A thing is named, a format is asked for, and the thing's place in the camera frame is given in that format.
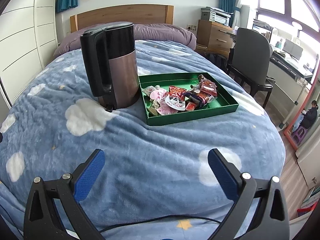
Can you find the wooden drawer cabinet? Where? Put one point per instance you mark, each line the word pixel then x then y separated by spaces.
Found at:
pixel 213 38

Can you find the red white spicy snack packet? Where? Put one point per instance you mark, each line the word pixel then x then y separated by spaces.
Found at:
pixel 175 98

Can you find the wall power socket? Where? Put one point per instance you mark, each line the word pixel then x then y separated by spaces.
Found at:
pixel 191 27

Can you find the dark red snack packet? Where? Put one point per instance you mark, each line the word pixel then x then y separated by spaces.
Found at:
pixel 207 86

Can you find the white wardrobe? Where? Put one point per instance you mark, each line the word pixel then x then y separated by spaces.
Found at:
pixel 28 41

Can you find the small red candy packet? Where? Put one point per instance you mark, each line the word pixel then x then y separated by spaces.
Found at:
pixel 190 106

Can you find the pink framed mirror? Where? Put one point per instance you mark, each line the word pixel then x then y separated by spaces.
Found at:
pixel 304 118

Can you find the purple duvet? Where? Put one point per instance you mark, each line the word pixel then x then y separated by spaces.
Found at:
pixel 154 32

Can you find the dark grey chair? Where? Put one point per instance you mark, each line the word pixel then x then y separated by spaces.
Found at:
pixel 250 62

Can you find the computer monitor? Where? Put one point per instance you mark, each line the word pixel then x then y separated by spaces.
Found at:
pixel 293 49

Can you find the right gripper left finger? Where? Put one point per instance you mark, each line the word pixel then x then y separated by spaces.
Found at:
pixel 86 174

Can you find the pink cartoon snack packet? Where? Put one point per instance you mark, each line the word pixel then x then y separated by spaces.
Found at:
pixel 158 105

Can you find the grey printer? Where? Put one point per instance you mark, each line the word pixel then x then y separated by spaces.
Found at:
pixel 215 15

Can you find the brown black electric kettle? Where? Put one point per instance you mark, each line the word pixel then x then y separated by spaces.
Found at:
pixel 109 55

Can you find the black backpack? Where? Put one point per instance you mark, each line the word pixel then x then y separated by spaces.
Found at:
pixel 219 60

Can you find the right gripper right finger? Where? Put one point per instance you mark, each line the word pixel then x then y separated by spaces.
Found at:
pixel 226 174

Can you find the green tray box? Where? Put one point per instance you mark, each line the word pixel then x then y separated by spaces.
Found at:
pixel 222 104

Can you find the white desk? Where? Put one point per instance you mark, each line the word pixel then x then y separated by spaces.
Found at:
pixel 290 88

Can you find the wooden headboard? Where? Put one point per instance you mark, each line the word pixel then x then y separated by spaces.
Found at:
pixel 135 13

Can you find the white blue milk snack packet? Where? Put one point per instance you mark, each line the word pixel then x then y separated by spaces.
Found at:
pixel 198 97

